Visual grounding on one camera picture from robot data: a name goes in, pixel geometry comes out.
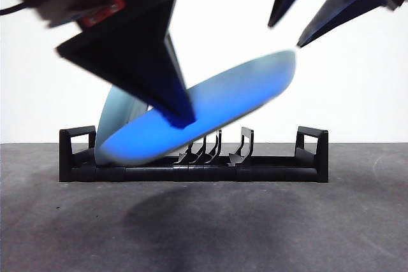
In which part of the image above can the black plate rack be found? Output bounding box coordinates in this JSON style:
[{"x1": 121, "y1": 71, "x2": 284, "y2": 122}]
[{"x1": 59, "y1": 125, "x2": 329, "y2": 183}]

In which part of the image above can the pale green plate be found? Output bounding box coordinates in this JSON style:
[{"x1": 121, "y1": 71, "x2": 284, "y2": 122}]
[{"x1": 98, "y1": 49, "x2": 296, "y2": 164}]

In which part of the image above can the black cable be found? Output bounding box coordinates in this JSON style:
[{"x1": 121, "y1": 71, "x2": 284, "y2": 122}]
[{"x1": 0, "y1": 1, "x2": 31, "y2": 15}]

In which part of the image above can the light blue plate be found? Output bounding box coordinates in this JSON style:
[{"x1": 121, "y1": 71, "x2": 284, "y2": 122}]
[{"x1": 96, "y1": 86, "x2": 154, "y2": 168}]

